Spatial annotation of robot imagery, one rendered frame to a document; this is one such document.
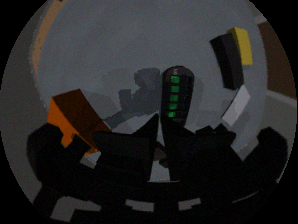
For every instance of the yellow rectangular block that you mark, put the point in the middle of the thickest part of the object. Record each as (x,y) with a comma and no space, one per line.
(243,44)

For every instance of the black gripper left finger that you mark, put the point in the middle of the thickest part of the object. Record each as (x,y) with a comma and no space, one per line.
(140,145)

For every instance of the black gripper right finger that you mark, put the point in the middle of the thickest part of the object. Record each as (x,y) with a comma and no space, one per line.
(182,145)

